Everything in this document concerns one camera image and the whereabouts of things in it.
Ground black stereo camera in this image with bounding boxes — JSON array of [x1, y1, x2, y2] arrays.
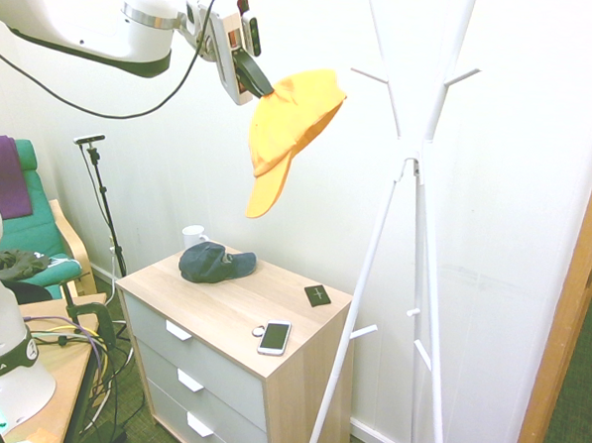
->
[[72, 132, 107, 148]]

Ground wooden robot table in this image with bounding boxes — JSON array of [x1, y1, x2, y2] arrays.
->
[[0, 287, 110, 443]]

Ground white mug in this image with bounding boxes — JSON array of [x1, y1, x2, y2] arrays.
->
[[180, 223, 212, 253]]

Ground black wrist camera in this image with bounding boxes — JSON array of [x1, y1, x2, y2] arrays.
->
[[238, 13, 265, 59]]

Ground purple cloth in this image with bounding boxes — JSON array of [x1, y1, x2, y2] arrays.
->
[[0, 135, 39, 223]]

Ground white coat rack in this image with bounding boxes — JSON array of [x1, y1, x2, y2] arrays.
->
[[303, 0, 487, 443]]

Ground grey drawer front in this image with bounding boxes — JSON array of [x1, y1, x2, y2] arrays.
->
[[142, 378, 274, 443], [129, 336, 274, 443], [115, 290, 275, 433]]

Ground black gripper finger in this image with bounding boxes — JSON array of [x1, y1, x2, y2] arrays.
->
[[230, 49, 277, 102]]

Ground yellow cable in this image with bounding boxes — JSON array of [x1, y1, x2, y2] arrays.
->
[[21, 319, 104, 344]]

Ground yellow baseball cap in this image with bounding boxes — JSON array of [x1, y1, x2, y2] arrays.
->
[[243, 64, 349, 225]]

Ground dark crumpled clothes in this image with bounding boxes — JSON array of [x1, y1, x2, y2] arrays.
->
[[0, 247, 54, 283]]

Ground wooden door frame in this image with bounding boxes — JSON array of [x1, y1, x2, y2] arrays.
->
[[511, 102, 592, 443]]

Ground white drawer handle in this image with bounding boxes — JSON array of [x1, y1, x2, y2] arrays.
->
[[175, 368, 207, 394], [164, 319, 194, 344], [184, 411, 216, 439]]

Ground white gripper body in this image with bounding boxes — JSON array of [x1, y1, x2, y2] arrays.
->
[[197, 7, 265, 108]]

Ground light wood drawer chest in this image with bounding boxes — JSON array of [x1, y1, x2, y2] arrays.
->
[[106, 244, 362, 443]]

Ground dark green clamp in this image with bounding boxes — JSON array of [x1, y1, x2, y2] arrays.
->
[[55, 279, 121, 350]]

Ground white smartphone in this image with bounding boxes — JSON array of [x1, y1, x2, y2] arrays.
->
[[255, 319, 294, 358]]

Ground purple cable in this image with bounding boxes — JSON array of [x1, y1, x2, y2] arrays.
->
[[66, 318, 112, 389]]

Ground dark blue baseball cap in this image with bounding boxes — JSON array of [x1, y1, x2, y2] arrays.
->
[[177, 239, 259, 287]]

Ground green armchair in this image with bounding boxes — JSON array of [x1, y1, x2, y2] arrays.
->
[[0, 138, 106, 307]]

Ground black tripod stand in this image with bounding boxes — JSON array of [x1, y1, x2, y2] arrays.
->
[[76, 143, 135, 279]]

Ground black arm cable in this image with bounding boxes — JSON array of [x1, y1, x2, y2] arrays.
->
[[0, 0, 253, 128]]

